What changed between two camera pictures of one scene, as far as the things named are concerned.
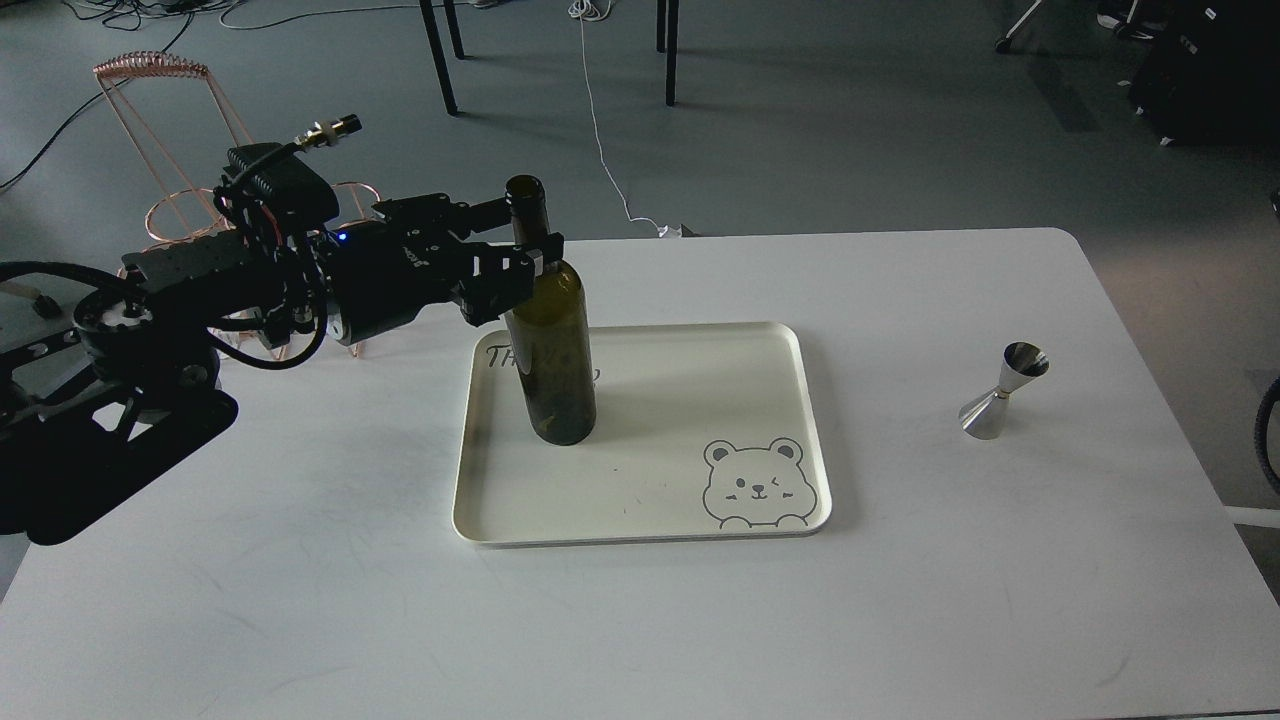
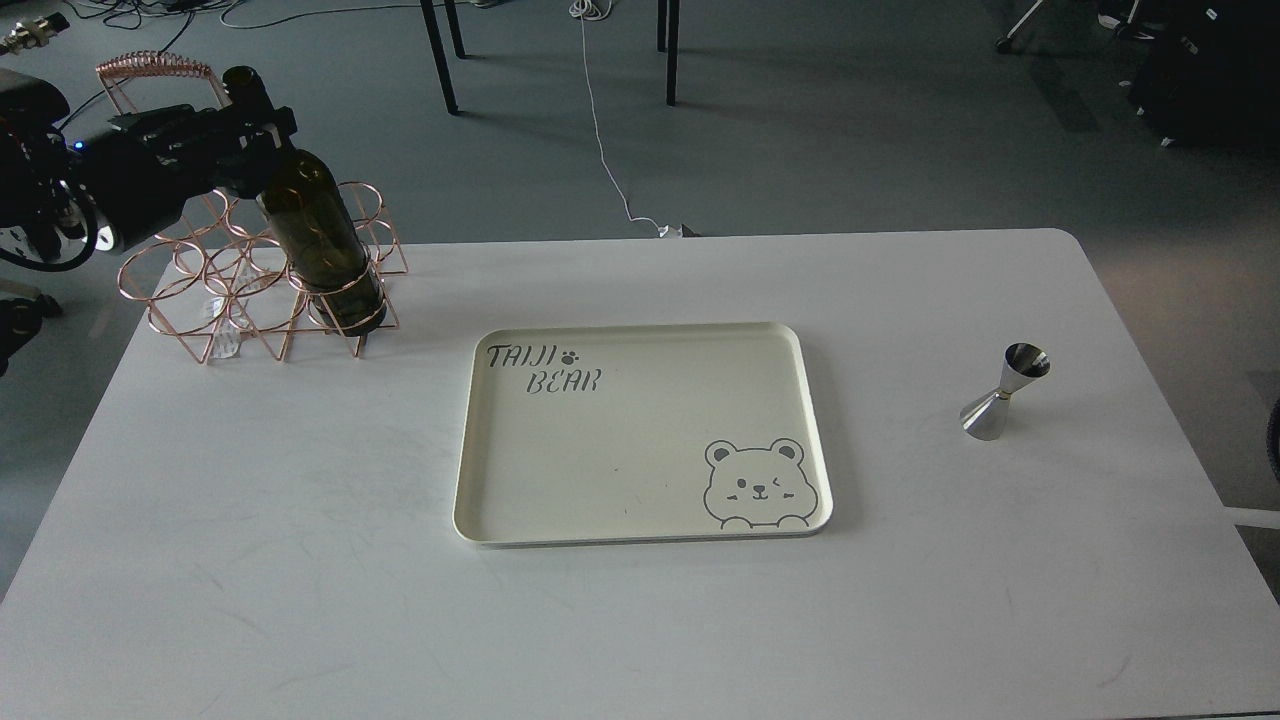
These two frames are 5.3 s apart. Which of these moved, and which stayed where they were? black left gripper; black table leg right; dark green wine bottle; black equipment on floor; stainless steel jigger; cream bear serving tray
Moved: black left gripper; dark green wine bottle
Stayed: black equipment on floor; cream bear serving tray; black table leg right; stainless steel jigger
